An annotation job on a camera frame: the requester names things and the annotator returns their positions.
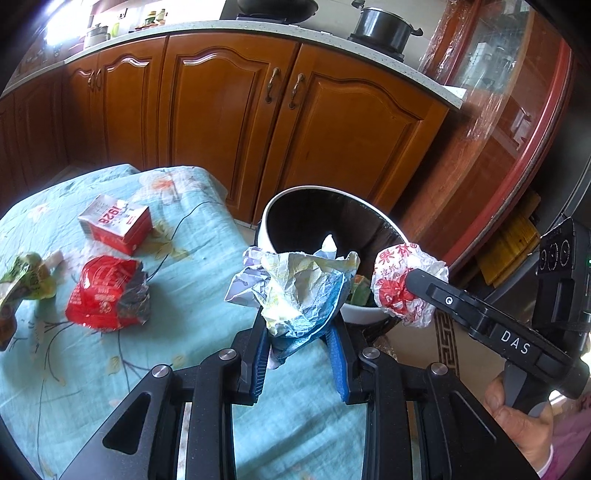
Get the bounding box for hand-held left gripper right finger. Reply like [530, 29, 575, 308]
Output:
[325, 320, 541, 480]

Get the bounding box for person's right hand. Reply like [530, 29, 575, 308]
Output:
[485, 374, 555, 476]

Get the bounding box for red and white box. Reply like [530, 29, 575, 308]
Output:
[78, 194, 153, 256]

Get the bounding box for white electric kettle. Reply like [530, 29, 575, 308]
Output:
[83, 24, 112, 47]

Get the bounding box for row of seasoning bottles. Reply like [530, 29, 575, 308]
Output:
[141, 8, 169, 29]

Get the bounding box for floral light blue tablecloth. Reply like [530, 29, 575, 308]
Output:
[0, 164, 370, 480]

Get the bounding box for yellow bundle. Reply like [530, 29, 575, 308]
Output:
[475, 217, 541, 287]

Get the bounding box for green and yellow wrapper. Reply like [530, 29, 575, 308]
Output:
[0, 251, 63, 352]

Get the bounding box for red and white paper wrapper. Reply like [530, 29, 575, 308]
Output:
[372, 242, 450, 328]

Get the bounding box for person's right forearm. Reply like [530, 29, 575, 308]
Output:
[538, 406, 591, 480]

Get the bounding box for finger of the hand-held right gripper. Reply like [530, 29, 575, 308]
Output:
[404, 269, 492, 335]

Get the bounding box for wooden lower cabinets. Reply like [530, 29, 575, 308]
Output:
[0, 34, 451, 227]

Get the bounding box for red framed glass door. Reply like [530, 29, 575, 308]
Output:
[418, 0, 591, 278]

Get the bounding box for grey kitchen countertop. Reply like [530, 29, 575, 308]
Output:
[0, 16, 467, 112]

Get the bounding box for green carton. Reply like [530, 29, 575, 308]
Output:
[351, 274, 379, 308]

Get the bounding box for gas stove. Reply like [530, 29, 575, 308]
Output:
[235, 11, 407, 61]

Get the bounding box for red foil wrapper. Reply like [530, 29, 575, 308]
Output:
[65, 256, 151, 332]

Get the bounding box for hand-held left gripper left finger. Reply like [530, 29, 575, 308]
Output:
[60, 318, 271, 480]

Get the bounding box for white trash bin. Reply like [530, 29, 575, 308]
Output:
[256, 185, 409, 324]

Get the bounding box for blue and white wrapper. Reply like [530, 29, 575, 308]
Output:
[225, 246, 361, 370]

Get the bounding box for black wok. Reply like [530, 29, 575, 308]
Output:
[235, 0, 319, 21]

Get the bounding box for steel cooking pot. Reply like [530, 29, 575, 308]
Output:
[351, 0, 423, 51]

